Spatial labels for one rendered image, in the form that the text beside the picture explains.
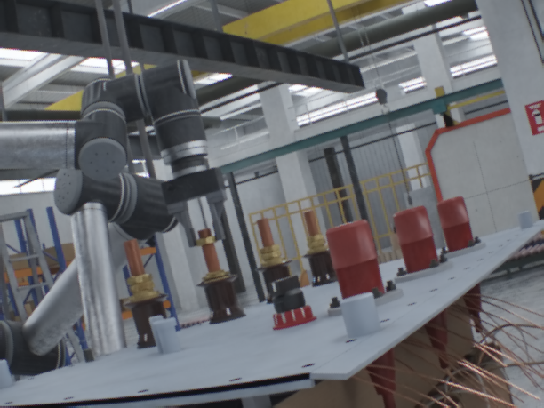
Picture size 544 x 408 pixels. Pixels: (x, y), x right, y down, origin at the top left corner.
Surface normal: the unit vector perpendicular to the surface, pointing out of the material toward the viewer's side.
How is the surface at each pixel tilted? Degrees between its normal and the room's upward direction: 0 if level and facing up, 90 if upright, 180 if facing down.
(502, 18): 90
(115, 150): 129
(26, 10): 90
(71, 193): 77
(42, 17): 90
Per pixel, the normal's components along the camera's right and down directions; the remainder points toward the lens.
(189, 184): -0.19, -0.03
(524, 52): -0.45, 0.04
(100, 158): 0.18, 0.60
